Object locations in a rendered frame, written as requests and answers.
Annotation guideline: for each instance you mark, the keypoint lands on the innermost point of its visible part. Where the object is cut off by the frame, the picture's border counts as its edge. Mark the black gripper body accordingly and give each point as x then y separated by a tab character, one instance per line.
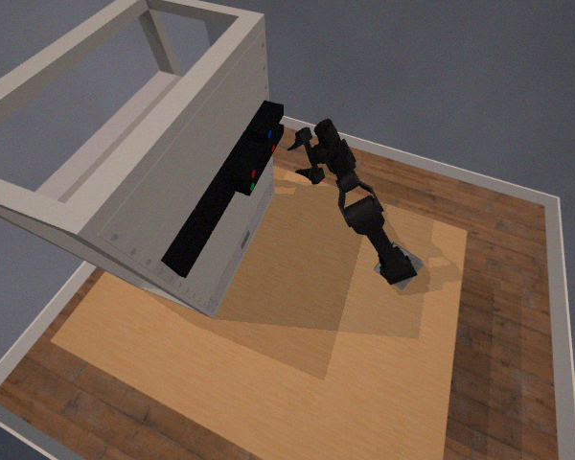
315	154

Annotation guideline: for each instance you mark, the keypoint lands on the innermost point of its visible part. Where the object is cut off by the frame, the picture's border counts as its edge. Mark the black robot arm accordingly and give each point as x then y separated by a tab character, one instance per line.
364	215

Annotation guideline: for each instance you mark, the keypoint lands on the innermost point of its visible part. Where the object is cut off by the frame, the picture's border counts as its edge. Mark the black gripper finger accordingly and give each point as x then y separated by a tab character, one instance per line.
294	146
305	172

